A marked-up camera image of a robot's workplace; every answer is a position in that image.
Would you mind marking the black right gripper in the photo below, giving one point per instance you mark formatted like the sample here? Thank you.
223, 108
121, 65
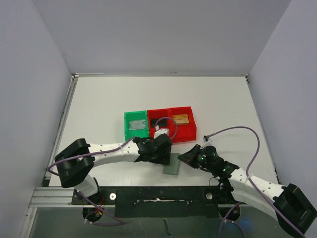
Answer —
194, 157

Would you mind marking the green leather card holder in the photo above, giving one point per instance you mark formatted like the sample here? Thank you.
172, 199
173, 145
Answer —
173, 167

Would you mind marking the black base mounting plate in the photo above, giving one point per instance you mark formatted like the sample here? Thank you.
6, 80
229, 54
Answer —
165, 201

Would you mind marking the red bin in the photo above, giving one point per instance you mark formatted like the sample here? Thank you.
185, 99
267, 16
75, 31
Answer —
188, 132
158, 114

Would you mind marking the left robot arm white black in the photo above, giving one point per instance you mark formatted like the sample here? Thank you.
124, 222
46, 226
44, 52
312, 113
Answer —
74, 163

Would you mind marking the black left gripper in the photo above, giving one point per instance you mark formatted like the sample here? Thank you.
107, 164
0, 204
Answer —
164, 159

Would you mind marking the orange card in red bin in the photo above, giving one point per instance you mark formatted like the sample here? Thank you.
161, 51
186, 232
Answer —
181, 119

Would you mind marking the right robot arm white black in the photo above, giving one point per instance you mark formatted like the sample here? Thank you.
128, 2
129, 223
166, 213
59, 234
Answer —
287, 204

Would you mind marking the green plastic bin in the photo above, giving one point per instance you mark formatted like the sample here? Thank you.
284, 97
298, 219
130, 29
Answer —
136, 115

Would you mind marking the black card in red bin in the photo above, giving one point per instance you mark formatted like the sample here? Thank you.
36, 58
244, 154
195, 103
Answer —
161, 123

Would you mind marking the aluminium frame rail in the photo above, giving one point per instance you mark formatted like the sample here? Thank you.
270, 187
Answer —
51, 197

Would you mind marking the silver card in green bin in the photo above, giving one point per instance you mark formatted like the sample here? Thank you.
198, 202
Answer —
137, 124

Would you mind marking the red bin middle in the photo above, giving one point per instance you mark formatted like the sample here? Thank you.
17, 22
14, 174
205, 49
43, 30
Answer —
158, 114

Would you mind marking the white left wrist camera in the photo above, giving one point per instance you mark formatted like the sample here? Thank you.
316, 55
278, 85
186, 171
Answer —
159, 131

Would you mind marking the red bin right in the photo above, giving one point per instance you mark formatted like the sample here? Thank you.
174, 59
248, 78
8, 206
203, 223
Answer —
188, 132

